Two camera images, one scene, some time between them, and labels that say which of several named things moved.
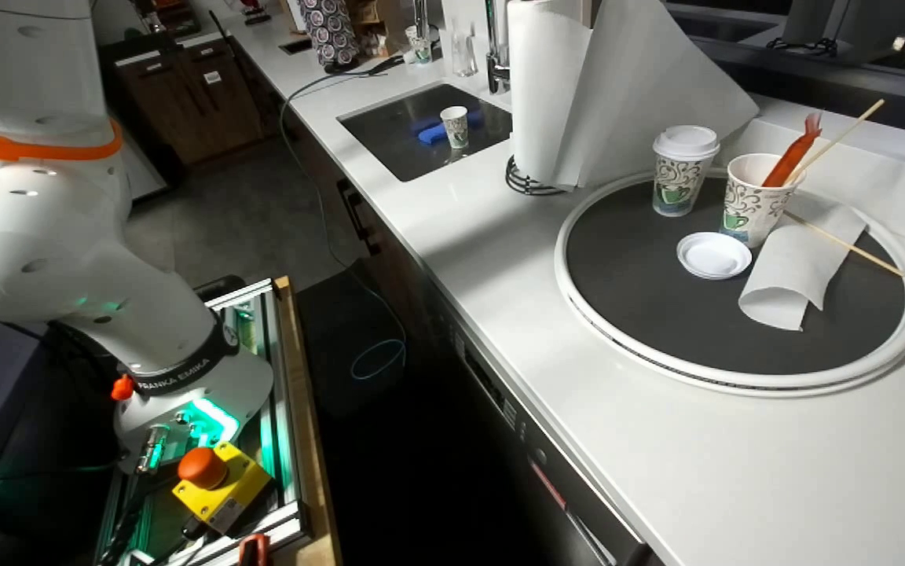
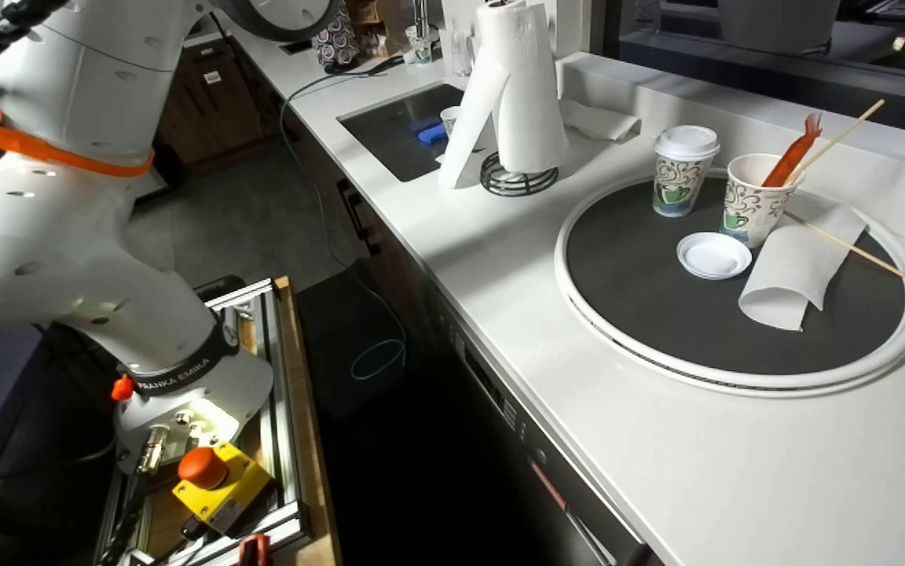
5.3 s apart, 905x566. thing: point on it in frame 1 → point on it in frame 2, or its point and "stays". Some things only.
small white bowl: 713,256 stays
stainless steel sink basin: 390,128 stays
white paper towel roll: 591,83 → 514,95
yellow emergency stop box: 218,485 stays
